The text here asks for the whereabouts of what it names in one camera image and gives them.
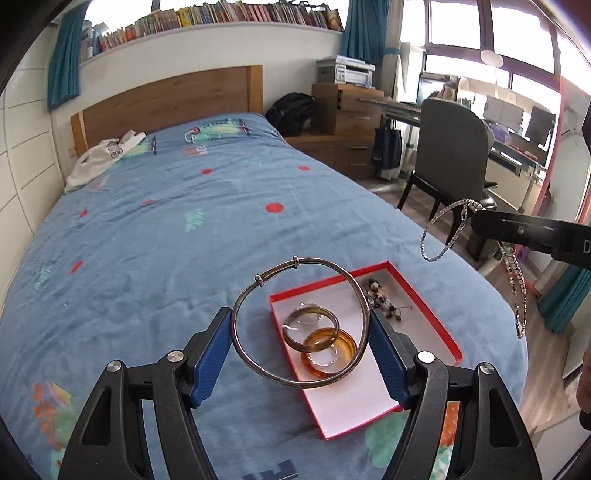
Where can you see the wooden drawer cabinet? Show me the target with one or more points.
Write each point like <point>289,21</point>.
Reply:
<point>355,110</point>

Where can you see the window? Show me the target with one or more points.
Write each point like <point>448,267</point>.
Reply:
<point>461,27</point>

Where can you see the black backpack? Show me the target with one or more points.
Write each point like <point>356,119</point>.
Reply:
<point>291,113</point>

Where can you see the grey desk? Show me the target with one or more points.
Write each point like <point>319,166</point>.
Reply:
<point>401,110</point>

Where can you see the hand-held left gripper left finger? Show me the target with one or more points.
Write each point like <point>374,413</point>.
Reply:
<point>210,364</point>

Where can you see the white garment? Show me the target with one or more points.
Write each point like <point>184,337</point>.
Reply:
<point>97,161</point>

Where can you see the white round lamp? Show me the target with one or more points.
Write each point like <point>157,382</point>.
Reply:
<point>491,57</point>

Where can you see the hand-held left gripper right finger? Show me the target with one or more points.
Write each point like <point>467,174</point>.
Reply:
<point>392,364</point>

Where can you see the thin silver bangle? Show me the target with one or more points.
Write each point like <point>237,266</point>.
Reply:
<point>295,262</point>

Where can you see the teal curtain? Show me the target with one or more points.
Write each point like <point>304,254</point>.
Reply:
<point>362,32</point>
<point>64,69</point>
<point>565,300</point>

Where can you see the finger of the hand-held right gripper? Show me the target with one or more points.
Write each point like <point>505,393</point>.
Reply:
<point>521,230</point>

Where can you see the dark brown bangle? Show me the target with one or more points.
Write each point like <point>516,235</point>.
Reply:
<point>295,345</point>

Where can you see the red jewelry box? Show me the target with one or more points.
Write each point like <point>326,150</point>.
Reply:
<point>360,406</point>

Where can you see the twisted silver bangle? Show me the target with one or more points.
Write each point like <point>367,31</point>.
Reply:
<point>323,362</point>
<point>304,307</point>

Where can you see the white printer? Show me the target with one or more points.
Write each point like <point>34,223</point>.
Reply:
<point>358,74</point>

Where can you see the computer monitor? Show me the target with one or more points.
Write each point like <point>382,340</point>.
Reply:
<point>429,90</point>
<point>540,127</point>

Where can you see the grey chair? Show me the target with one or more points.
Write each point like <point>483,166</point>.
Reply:
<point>448,147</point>

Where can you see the dark blue bag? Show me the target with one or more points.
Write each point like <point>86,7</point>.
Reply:
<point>385,147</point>

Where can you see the white wardrobe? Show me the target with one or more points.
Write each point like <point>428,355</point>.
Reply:
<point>23,184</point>

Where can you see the wooden headboard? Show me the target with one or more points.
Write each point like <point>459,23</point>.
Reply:
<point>175,97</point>

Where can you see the row of books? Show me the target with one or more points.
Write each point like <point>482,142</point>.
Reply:
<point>207,14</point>

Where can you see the amber bangle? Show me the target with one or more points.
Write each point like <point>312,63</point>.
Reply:
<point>310,364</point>

